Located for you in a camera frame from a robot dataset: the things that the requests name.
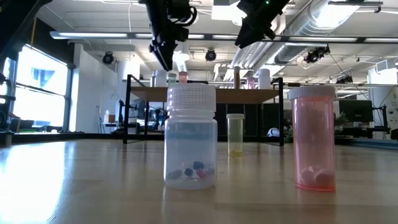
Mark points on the black computer monitor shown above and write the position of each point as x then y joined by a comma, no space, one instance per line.
356,110

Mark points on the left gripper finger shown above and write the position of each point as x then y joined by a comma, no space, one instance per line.
163,53
170,53

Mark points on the thin amber vial white cap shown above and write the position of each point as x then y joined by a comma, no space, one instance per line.
237,77

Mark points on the white oblong pill bottle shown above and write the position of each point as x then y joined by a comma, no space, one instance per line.
160,78
265,79

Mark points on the black partition panel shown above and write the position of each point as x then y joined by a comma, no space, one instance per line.
252,119

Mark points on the small pink vial white cap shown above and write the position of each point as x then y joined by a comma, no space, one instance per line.
183,77
251,83

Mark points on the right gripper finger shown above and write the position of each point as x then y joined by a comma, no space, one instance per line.
244,34
253,34

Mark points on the background robot workstation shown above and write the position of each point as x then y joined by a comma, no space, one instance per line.
136,112

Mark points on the green vial white cap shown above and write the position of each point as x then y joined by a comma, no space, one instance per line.
171,80

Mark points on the white and black ball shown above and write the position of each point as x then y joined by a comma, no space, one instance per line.
273,132

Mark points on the long overhead light bar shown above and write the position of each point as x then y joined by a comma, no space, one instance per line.
93,35

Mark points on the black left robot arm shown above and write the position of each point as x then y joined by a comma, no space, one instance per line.
12,15

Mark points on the yellow vial white cap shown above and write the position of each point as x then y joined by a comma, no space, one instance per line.
235,133

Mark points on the brown cardboard box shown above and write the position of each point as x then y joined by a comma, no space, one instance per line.
109,118

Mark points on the wooden shelf black metal legs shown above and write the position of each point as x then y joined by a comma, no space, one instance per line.
248,96

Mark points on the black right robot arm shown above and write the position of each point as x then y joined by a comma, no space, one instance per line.
280,3

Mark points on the large pink vial white cap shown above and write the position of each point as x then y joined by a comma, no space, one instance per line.
312,140

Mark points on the clear jar with coloured pills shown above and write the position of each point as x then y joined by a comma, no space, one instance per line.
190,140

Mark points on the black ceiling spotlight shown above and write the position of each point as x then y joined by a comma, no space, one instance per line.
108,58
210,55
315,54

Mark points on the silver ventilation duct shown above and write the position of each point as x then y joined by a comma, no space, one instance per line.
298,31

